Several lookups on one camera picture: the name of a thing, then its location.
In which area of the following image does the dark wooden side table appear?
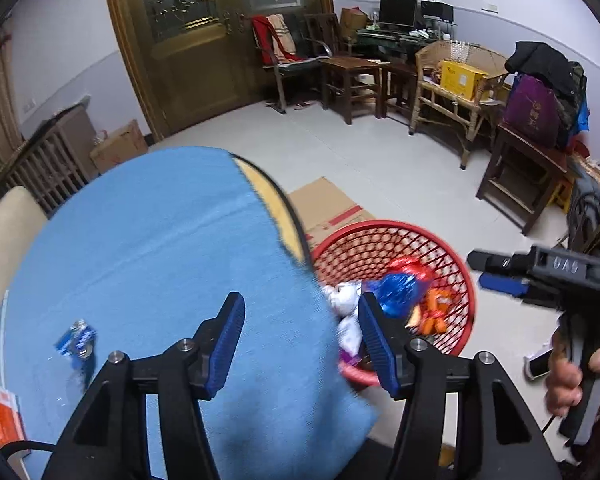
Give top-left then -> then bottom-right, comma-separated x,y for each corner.
382,62 -> 419,119

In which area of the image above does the cream sofa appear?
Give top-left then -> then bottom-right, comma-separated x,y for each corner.
0,185 -> 48,311

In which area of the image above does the blue table cloth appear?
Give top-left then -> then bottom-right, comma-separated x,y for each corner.
2,146 -> 381,480

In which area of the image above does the wicker bench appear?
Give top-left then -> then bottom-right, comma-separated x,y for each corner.
410,40 -> 511,170

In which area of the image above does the black cable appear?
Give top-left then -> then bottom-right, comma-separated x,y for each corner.
0,439 -> 58,462

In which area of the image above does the yellow cardboard box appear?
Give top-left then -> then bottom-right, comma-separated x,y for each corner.
440,60 -> 488,101

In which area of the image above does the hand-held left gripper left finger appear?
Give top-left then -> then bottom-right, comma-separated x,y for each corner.
42,291 -> 247,480

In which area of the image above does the orange and white box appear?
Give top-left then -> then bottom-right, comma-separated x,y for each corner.
0,382 -> 31,461

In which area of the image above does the brown paper bag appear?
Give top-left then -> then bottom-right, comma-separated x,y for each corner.
340,6 -> 370,41

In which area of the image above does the small brown cardboard box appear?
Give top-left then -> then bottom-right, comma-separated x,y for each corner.
90,119 -> 149,173

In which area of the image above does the computer monitor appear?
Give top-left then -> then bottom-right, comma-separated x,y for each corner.
378,0 -> 417,31

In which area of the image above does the dark wooden armchair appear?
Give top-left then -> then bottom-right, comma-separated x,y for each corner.
305,12 -> 361,58

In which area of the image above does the purple bag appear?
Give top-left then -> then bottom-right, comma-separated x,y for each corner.
504,74 -> 563,148

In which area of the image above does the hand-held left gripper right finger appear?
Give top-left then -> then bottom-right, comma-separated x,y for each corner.
357,291 -> 563,480

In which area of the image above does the small blue foil packet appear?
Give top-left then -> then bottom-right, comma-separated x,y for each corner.
54,319 -> 97,376

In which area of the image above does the blue plastic wrapper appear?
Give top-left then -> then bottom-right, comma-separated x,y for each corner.
365,272 -> 431,318

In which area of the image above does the red plastic mesh basket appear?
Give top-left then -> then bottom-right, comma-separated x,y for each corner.
310,220 -> 476,388

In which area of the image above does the metal frame chair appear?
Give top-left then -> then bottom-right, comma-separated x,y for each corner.
252,14 -> 331,113

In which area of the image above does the dark wooden chair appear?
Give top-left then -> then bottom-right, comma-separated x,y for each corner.
476,122 -> 571,236

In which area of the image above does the red striped cloth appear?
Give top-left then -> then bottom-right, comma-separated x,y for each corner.
252,15 -> 297,66

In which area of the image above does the green glass desk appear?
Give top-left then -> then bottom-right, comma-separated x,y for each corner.
356,27 -> 456,63

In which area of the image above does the white tissue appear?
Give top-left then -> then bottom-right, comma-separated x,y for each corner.
322,282 -> 363,316

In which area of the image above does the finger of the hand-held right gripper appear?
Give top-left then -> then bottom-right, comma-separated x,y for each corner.
480,272 -> 531,302
467,249 -> 532,275

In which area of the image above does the wooden glazed door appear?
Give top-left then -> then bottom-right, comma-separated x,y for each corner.
102,0 -> 336,138

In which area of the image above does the black jacket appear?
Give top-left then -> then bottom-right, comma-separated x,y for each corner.
505,41 -> 588,136

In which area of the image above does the large cardboard box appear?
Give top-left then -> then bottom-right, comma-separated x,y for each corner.
286,176 -> 377,253

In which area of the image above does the red plastic bag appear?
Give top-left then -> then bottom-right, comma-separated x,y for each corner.
387,256 -> 436,281

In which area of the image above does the orange plush toy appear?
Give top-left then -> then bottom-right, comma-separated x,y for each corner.
407,287 -> 453,336

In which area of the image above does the person's right hand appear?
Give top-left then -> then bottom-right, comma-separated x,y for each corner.
545,327 -> 600,417

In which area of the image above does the wooden stool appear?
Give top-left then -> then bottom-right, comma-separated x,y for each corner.
322,56 -> 383,125

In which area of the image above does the wooden slatted cabinet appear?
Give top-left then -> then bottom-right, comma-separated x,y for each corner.
0,105 -> 98,216

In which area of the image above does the round table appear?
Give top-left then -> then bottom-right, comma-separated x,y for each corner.
230,152 -> 313,267

